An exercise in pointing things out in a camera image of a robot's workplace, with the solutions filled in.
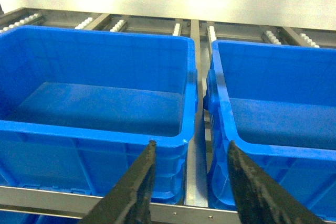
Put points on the right blue plastic crate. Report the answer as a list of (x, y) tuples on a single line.
[(277, 103)]

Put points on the lower blue plastic crate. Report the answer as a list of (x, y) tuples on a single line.
[(8, 217)]

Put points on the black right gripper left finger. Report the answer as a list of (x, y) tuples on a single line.
[(129, 200)]

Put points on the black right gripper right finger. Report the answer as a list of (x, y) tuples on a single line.
[(258, 197)]

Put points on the stainless steel shelf rack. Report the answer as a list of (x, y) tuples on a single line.
[(193, 206)]

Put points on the large blue plastic crate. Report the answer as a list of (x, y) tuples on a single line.
[(78, 107)]

